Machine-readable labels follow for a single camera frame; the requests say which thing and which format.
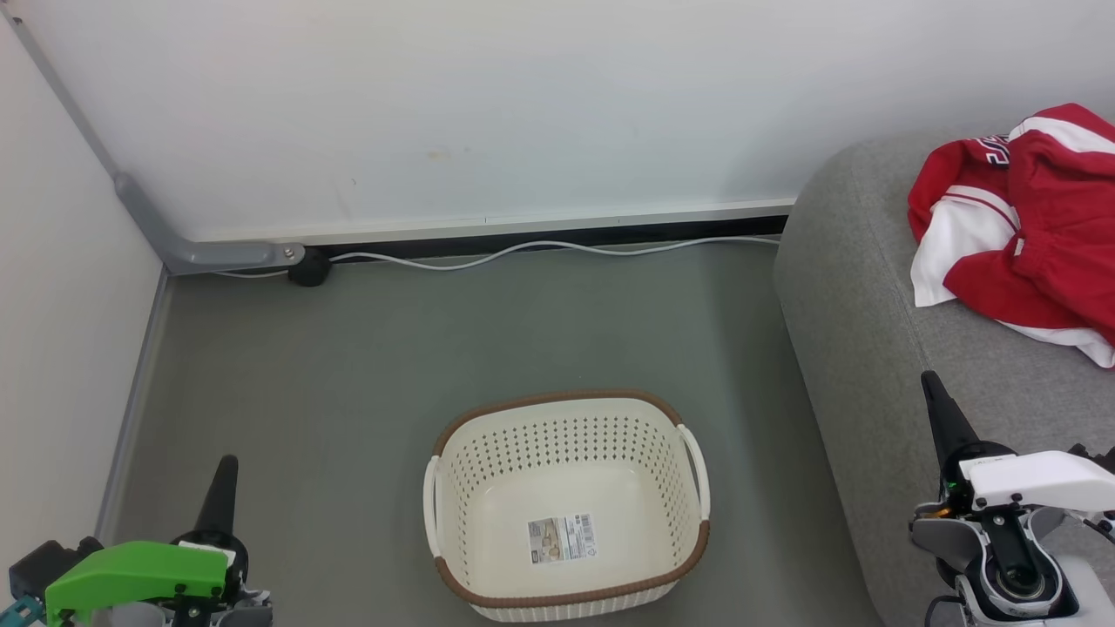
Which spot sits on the white wall baseboard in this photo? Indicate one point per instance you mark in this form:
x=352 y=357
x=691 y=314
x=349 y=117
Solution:
x=523 y=220

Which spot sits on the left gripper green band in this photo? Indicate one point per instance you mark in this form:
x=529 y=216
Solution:
x=131 y=570

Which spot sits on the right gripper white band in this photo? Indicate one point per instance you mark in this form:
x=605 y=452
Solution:
x=1045 y=483

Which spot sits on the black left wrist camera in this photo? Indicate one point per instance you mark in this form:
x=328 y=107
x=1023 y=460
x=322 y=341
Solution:
x=43 y=566

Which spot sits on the red shorts white trim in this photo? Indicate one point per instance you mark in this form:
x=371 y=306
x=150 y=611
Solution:
x=1063 y=235

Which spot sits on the grey fabric sofa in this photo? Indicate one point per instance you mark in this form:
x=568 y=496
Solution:
x=871 y=305

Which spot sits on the red white basketball jersey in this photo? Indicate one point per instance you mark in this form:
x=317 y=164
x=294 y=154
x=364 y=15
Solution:
x=958 y=235

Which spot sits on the paper label sticker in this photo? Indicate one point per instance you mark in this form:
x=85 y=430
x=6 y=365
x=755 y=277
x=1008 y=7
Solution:
x=562 y=538

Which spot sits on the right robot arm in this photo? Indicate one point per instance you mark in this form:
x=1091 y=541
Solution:
x=1093 y=592

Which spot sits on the cream laundry basket brown rim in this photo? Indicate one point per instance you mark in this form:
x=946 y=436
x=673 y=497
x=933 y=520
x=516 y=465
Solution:
x=496 y=488

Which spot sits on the black round floor plug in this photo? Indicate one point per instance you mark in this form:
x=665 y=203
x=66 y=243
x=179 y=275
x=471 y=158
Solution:
x=309 y=270

